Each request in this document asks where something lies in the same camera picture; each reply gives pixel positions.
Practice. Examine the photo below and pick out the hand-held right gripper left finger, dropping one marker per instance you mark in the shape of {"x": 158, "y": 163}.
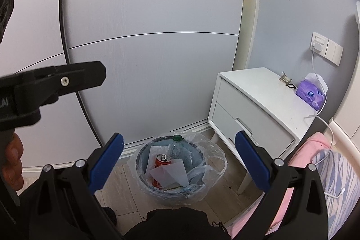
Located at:
{"x": 108, "y": 161}

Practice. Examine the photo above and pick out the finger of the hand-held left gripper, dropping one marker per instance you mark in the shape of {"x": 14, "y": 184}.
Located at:
{"x": 84, "y": 75}

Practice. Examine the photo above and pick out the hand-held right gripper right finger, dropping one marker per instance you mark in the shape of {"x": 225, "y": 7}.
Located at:
{"x": 251, "y": 161}

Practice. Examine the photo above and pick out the red soda can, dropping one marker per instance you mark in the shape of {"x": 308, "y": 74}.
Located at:
{"x": 161, "y": 162}

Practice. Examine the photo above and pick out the white paper sheet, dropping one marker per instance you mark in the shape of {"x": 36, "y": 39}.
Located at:
{"x": 171, "y": 175}

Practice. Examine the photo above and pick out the blue round trash bin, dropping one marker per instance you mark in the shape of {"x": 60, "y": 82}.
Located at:
{"x": 168, "y": 199}

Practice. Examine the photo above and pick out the trash bin with plastic liner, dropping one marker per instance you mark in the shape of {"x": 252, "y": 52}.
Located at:
{"x": 215, "y": 152}

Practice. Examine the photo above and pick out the person's left hand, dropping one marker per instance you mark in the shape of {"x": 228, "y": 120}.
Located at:
{"x": 12, "y": 164}

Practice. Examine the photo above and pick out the white nightstand drawer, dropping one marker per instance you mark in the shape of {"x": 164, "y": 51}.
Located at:
{"x": 222, "y": 119}
{"x": 239, "y": 99}

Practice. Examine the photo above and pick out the white paper scrap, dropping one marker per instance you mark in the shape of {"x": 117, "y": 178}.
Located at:
{"x": 159, "y": 150}

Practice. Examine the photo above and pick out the pale blue plastic wrapper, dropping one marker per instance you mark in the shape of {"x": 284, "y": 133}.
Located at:
{"x": 195, "y": 174}

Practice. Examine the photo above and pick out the clear green-capped plastic bottle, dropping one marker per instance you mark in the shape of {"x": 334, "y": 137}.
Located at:
{"x": 177, "y": 148}

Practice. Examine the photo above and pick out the white nightstand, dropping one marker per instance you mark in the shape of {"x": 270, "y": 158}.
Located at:
{"x": 253, "y": 88}

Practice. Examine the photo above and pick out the purple tissue pack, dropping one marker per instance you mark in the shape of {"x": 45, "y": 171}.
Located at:
{"x": 306, "y": 91}

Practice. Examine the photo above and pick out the clear hair claw clip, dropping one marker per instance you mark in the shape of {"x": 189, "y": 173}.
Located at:
{"x": 285, "y": 78}

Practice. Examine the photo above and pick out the blue striped white blanket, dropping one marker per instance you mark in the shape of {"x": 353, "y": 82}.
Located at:
{"x": 343, "y": 172}

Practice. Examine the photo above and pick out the white charger adapter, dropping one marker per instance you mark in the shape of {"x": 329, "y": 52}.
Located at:
{"x": 317, "y": 46}

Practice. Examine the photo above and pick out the cream wardrobe side panel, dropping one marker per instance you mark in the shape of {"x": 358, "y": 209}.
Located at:
{"x": 249, "y": 3}

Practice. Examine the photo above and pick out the white light switch plate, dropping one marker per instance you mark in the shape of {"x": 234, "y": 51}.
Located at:
{"x": 333, "y": 51}

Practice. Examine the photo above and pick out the white wall socket plate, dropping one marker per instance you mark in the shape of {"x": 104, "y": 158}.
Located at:
{"x": 319, "y": 36}

